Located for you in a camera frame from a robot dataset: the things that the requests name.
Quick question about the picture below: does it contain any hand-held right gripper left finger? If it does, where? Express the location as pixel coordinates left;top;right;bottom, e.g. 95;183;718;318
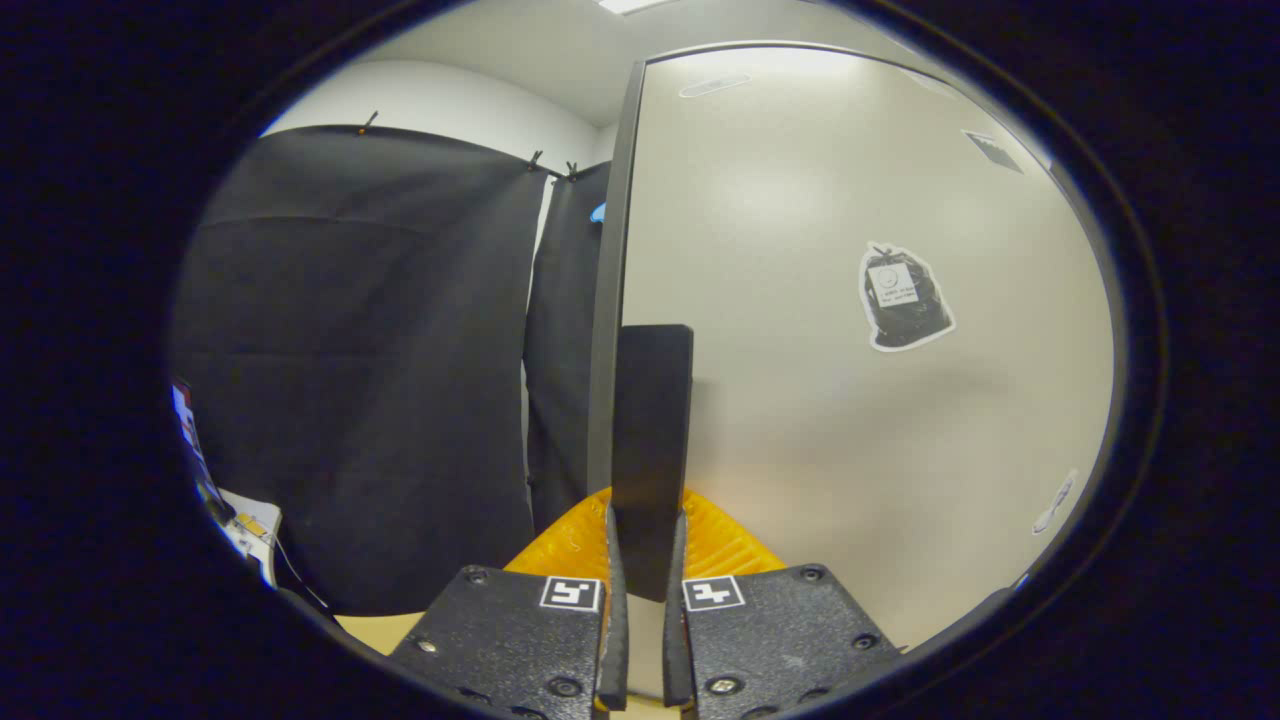
388;487;631;719

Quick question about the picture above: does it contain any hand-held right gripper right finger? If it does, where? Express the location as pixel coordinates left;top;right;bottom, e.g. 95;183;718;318
662;487;903;720

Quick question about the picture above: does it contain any grey cabinet door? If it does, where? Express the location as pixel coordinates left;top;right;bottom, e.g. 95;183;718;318
586;40;1117;653

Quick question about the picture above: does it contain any black cabinet door handle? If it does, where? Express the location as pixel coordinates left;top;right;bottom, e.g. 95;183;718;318
610;324;695;603

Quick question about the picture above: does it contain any black backdrop cloth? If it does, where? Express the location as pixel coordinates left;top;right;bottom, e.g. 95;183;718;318
168;124;613;617

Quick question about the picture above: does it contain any white box with cable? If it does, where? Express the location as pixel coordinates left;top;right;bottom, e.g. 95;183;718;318
218;488;285;589

